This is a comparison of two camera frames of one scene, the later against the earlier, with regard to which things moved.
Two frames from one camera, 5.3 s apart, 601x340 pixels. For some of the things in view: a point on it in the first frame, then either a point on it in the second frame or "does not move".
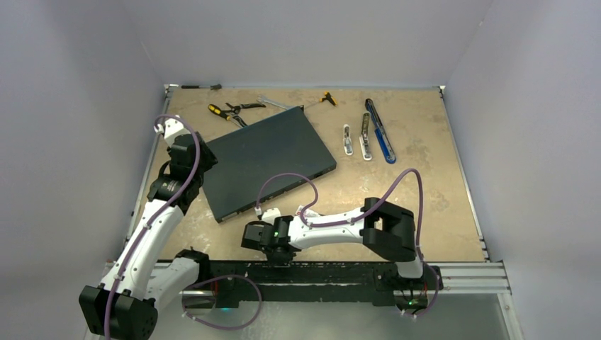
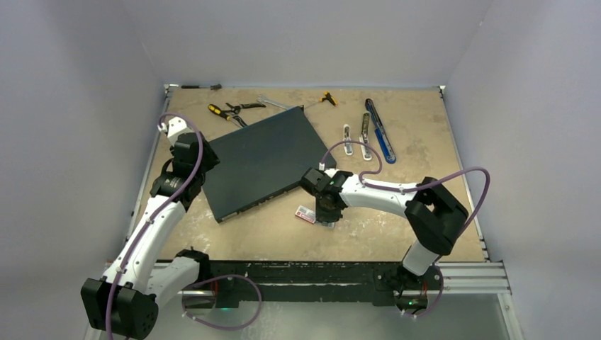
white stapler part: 348,143 does not move
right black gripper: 276,260 to 323,215
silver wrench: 262,98 does not move
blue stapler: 386,146 does not move
